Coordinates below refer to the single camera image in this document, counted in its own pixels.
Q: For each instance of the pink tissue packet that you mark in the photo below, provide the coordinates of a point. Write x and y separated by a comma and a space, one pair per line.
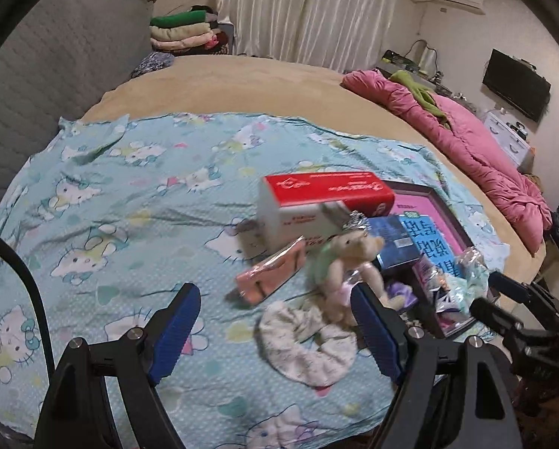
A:
270, 273

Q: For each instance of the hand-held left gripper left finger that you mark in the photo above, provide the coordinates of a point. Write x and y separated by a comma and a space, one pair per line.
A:
176, 332

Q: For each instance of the purple and white packet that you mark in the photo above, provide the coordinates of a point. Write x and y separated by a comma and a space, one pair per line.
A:
448, 306

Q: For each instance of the white curtain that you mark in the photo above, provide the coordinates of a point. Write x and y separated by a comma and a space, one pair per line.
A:
307, 9

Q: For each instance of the cluttered dresser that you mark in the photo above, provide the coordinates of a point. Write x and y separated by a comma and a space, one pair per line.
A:
401, 58

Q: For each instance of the white floral scrunchie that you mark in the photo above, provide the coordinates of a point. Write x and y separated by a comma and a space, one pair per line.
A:
303, 351

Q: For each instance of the dark blue box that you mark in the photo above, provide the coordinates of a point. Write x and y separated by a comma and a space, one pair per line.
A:
394, 243

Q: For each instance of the bed with beige sheet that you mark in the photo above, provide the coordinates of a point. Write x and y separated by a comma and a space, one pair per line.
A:
261, 84

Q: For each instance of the teddy bear with silver crown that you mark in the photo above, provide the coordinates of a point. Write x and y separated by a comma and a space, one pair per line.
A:
349, 252

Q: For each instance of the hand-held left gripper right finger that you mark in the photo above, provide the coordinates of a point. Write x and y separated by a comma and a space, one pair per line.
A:
377, 332

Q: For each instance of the black wall television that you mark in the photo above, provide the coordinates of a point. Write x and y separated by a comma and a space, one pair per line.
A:
518, 84

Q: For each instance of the pink book with blue label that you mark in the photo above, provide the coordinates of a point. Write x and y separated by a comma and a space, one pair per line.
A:
429, 243

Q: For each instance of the green cloth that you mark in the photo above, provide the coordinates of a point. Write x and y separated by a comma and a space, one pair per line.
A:
415, 86

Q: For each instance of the grey quilted headboard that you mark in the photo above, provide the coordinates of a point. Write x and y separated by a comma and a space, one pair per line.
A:
50, 79

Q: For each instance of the stack of folded clothes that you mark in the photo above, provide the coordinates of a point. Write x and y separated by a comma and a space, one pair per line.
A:
181, 32

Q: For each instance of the pink quilt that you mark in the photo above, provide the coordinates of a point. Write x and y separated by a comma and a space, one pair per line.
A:
471, 149

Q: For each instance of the dark floral pillow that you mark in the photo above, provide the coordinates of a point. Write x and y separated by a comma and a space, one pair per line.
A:
151, 63

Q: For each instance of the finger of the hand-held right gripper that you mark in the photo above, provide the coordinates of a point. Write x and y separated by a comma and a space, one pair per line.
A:
508, 285
490, 313

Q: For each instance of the green floral tissue packet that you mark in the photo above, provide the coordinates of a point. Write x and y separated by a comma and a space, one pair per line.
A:
469, 285

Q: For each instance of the white drawer cabinet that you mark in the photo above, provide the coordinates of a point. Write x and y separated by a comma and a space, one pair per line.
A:
506, 135

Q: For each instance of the red and white tissue box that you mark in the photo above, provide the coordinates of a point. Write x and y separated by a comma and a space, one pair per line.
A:
326, 187

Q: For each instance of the blue cartoon cat printed blanket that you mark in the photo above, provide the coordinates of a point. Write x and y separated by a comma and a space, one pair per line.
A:
120, 196

